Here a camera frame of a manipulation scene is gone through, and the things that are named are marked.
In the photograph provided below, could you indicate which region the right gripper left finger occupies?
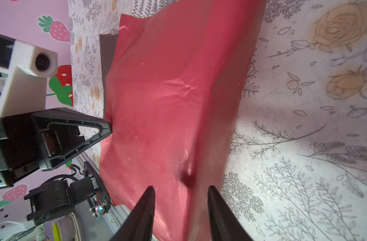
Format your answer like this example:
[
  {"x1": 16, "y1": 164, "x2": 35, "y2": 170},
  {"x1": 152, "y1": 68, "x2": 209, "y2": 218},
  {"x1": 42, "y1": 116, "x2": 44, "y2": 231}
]
[{"x1": 110, "y1": 186, "x2": 155, "y2": 241}]

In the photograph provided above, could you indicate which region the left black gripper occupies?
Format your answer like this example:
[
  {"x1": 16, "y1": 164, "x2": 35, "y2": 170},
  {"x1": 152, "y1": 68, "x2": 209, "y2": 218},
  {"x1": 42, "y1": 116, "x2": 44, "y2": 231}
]
[{"x1": 0, "y1": 107, "x2": 112, "y2": 189}]

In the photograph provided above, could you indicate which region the dark red wrapping paper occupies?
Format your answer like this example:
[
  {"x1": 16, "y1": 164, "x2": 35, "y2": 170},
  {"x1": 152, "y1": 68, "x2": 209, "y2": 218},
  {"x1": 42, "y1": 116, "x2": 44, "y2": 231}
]
[{"x1": 99, "y1": 0, "x2": 265, "y2": 241}]

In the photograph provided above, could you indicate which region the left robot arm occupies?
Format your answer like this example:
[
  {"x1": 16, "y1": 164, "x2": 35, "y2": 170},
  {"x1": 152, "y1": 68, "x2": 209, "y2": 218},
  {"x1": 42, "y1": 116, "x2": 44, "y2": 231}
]
[{"x1": 0, "y1": 108, "x2": 112, "y2": 240}]

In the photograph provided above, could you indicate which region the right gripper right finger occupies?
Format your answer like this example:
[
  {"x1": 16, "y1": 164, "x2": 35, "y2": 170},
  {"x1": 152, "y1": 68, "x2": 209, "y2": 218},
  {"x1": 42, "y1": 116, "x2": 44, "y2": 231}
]
[{"x1": 207, "y1": 186, "x2": 253, "y2": 241}]

